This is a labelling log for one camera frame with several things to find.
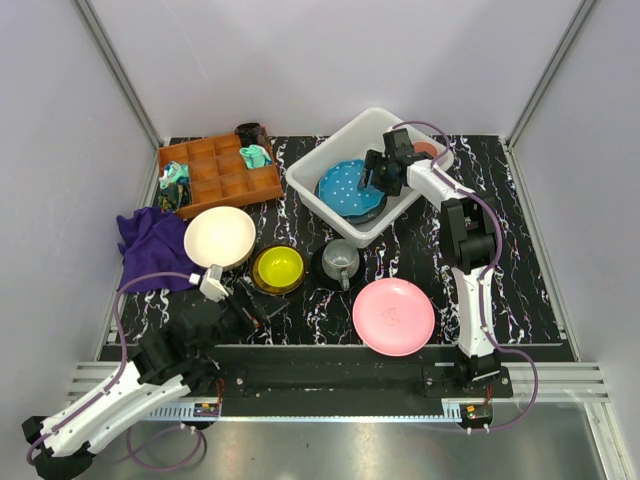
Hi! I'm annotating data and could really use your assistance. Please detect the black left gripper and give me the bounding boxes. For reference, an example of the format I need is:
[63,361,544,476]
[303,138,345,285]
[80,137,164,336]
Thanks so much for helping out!
[191,278,288,358]

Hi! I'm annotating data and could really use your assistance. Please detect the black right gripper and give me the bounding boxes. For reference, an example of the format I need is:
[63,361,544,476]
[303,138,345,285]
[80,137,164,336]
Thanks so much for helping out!
[358,150,403,198]

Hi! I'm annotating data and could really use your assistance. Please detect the blue dotted scalloped plate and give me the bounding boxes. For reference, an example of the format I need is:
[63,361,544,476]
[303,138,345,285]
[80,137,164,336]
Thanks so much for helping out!
[315,159,386,219]

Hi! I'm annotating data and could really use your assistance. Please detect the translucent white plastic bin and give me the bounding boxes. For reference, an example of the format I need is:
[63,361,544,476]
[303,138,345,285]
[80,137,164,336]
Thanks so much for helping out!
[286,107,462,248]

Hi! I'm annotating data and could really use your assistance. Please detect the yellow plastic bowl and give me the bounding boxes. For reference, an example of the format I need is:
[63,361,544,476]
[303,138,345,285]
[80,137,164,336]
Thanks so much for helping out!
[258,246,304,288]

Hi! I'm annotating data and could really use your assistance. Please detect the teal ceramic floral plate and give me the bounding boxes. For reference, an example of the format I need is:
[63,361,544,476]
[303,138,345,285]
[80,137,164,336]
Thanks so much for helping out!
[315,177,387,225]

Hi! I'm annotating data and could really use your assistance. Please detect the pink plastic cup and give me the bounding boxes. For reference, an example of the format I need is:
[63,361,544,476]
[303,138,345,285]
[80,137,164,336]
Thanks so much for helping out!
[413,141,439,158]

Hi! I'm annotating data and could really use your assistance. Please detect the cream white bowl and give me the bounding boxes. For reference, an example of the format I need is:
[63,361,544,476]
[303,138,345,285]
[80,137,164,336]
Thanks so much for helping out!
[184,206,257,271]

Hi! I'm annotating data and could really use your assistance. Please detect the pink plastic plate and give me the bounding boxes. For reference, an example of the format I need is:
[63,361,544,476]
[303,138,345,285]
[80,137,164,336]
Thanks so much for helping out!
[352,278,435,357]

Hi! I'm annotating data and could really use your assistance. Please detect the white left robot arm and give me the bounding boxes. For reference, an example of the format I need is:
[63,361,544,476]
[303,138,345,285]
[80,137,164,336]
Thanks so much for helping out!
[22,273,288,479]

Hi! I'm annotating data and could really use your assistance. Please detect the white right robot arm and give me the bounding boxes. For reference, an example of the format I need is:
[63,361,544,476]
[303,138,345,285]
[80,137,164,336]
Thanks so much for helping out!
[358,122,502,397]

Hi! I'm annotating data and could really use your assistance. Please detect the amber transparent plate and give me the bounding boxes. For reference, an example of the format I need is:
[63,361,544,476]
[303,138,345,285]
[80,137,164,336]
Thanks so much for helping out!
[251,245,306,294]

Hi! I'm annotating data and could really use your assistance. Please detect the black saucer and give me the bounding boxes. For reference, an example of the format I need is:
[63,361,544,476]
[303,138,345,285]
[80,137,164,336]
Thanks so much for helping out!
[309,243,366,292]

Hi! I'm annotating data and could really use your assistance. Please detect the grey ceramic mug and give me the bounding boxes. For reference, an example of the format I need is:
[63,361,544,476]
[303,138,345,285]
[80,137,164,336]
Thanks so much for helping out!
[321,239,365,291]

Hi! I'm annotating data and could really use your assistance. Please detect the mint green rolled cloth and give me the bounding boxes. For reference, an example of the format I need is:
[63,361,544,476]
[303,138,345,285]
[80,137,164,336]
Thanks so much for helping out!
[239,144,272,170]

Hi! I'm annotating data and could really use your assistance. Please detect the dark brown cup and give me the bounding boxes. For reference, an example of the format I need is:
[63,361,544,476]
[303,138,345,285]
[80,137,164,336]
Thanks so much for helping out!
[234,122,269,148]

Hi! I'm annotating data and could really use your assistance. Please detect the purple cloth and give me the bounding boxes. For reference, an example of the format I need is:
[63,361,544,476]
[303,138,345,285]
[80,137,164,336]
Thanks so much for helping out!
[116,207,204,293]

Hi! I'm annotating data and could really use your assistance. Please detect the orange wooden divided tray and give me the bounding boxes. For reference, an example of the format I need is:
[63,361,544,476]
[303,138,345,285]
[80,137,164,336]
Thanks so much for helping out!
[157,133,283,219]

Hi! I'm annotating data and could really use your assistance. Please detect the dark green patterned cloth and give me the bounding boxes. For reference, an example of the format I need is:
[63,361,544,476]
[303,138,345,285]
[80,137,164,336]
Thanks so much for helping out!
[156,184,192,211]

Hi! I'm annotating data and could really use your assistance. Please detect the teal white patterned cloth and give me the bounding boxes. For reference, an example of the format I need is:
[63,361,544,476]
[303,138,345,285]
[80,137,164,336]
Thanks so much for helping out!
[158,161,190,189]

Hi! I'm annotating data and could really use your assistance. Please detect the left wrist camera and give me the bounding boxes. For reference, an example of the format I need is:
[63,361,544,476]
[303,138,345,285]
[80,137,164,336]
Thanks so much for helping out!
[189,264,230,302]

